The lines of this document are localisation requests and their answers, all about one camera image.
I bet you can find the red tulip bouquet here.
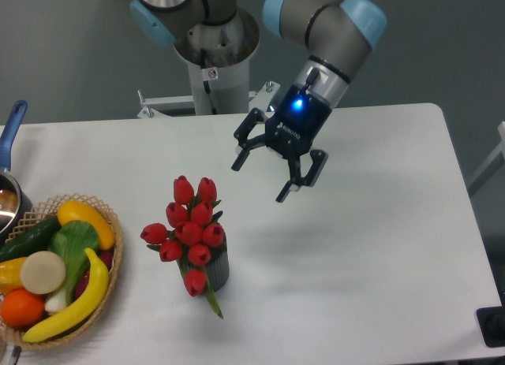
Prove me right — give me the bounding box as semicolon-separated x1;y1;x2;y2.
140;175;226;318

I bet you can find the black device at table edge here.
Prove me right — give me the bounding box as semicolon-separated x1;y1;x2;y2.
476;306;504;348

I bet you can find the yellow bell pepper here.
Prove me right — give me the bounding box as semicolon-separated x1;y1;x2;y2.
0;257;27;296

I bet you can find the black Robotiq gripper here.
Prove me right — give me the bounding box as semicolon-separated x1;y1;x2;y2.
230;84;335;203

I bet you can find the beige round disc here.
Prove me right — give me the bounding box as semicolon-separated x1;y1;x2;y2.
20;251;66;295

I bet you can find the blue handled saucepan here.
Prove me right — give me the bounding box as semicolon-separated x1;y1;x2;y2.
1;100;32;247

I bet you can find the woven wicker basket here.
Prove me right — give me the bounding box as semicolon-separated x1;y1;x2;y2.
1;193;123;350

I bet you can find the dark red vegetable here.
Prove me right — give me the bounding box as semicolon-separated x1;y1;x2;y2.
73;250;114;300

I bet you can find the orange fruit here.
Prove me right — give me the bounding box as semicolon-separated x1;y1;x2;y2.
1;289;45;327

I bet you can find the white metal base frame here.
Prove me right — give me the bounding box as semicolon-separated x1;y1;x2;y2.
137;80;281;119

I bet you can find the grey ribbed vase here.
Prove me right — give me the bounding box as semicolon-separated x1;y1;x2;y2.
204;236;230;292

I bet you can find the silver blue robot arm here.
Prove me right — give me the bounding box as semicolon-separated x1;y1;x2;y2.
130;0;387;202

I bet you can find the yellow squash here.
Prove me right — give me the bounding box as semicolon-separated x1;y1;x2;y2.
57;200;115;250

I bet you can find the green cucumber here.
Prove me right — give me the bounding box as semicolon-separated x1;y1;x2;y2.
1;216;61;262

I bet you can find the white frame at right edge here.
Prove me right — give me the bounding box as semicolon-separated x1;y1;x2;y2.
467;121;504;198

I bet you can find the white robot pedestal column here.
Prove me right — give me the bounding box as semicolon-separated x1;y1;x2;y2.
174;8;260;115

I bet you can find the yellow banana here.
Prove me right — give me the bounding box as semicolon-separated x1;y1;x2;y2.
22;248;109;343

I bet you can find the green bok choy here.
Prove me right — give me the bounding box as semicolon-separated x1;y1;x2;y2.
45;221;99;315

